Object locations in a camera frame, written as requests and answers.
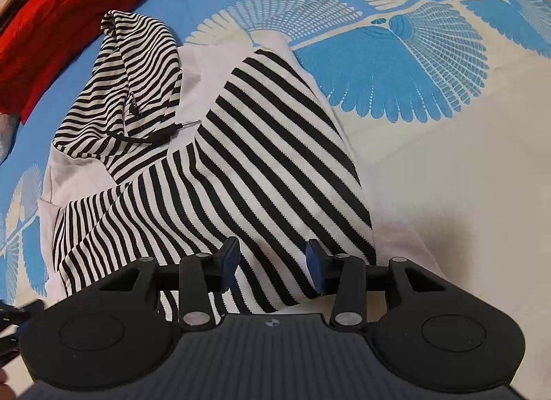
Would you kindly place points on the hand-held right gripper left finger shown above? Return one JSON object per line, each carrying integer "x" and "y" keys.
{"x": 230, "y": 263}

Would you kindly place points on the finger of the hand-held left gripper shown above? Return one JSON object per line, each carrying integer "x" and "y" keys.
{"x": 15, "y": 318}

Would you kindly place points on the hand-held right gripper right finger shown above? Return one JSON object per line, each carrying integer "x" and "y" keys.
{"x": 313, "y": 266}

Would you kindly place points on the black white striped hoodie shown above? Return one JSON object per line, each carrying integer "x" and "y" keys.
{"x": 275, "y": 159}

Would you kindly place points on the blue white printed bedsheet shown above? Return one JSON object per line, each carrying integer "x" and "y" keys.
{"x": 430, "y": 133}

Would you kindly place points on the red knitted cloth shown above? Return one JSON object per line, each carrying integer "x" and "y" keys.
{"x": 69, "y": 25}

